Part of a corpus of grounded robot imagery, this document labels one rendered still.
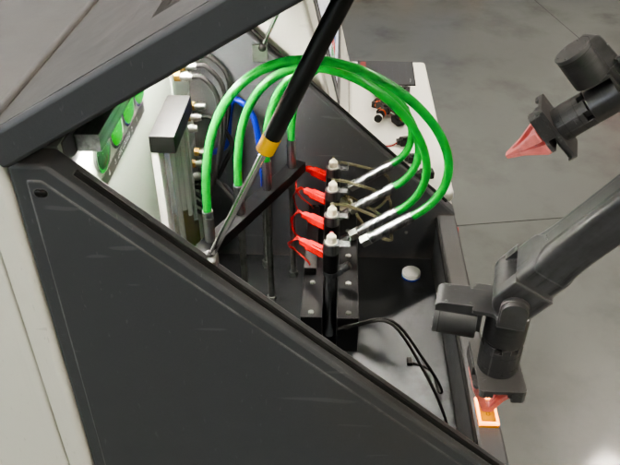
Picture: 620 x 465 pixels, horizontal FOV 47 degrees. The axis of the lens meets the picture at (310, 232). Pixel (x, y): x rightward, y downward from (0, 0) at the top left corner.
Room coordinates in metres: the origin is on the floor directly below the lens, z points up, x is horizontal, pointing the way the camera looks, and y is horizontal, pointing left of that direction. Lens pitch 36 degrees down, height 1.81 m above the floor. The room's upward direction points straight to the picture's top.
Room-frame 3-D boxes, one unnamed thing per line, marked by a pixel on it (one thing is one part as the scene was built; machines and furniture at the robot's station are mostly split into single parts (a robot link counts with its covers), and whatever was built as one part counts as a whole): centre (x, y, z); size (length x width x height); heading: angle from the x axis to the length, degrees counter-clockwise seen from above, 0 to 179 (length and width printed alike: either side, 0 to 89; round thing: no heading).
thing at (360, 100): (1.63, -0.21, 0.97); 0.70 x 0.22 x 0.03; 178
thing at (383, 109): (1.66, -0.21, 1.01); 0.23 x 0.11 x 0.06; 178
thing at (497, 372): (0.70, -0.27, 1.08); 0.10 x 0.07 x 0.07; 178
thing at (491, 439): (0.92, -0.27, 0.87); 0.62 x 0.04 x 0.16; 178
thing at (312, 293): (1.05, -0.04, 0.91); 0.34 x 0.10 x 0.15; 178
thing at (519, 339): (0.71, -0.26, 1.14); 0.07 x 0.06 x 0.07; 76
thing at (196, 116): (1.19, 0.22, 1.20); 0.13 x 0.03 x 0.31; 178
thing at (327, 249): (0.93, -0.05, 1.00); 0.05 x 0.03 x 0.21; 88
